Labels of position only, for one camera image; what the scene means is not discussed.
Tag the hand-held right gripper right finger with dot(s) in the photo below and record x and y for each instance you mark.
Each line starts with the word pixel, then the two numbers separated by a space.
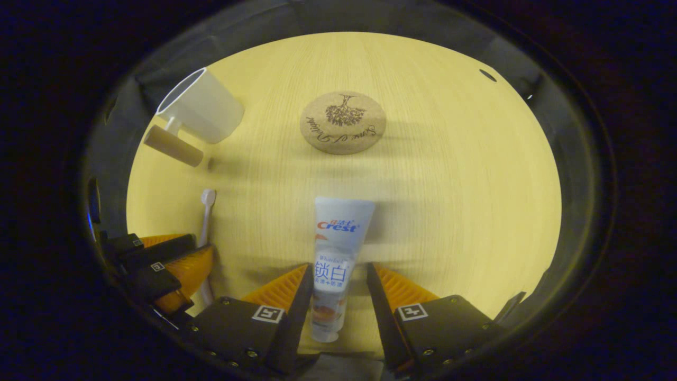
pixel 382 312

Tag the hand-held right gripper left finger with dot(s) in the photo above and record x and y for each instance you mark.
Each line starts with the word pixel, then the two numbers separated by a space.
pixel 293 317

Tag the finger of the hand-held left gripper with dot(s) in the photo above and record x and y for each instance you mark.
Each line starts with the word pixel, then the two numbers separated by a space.
pixel 158 248
pixel 158 283

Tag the white toothbrush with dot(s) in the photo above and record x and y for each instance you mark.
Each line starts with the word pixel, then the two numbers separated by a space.
pixel 206 217

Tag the white toothpaste tube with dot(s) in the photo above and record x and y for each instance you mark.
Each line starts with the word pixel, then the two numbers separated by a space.
pixel 341 243

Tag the round cork coaster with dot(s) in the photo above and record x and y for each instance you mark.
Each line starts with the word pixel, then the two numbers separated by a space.
pixel 344 124

